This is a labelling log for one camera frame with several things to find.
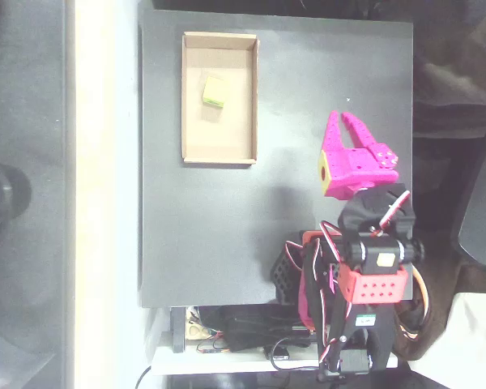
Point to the green cube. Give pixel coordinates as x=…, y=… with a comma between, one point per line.
x=214, y=90

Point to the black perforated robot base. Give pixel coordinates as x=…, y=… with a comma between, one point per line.
x=281, y=279

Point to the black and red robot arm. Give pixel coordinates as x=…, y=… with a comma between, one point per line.
x=378, y=259

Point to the cardboard box tray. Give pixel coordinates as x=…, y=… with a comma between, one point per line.
x=218, y=133

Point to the brown jacket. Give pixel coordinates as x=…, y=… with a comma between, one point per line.
x=461, y=73

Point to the black office chair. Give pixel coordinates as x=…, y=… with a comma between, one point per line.
x=480, y=219

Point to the brown bag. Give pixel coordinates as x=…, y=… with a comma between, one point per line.
x=421, y=336

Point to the small black controller board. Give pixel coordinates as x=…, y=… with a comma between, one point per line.
x=279, y=353

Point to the white cloth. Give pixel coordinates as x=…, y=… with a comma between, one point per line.
x=470, y=340

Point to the small wooden piece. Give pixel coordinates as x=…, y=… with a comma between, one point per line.
x=194, y=331

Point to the white shelf board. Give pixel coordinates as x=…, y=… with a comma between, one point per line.
x=227, y=361

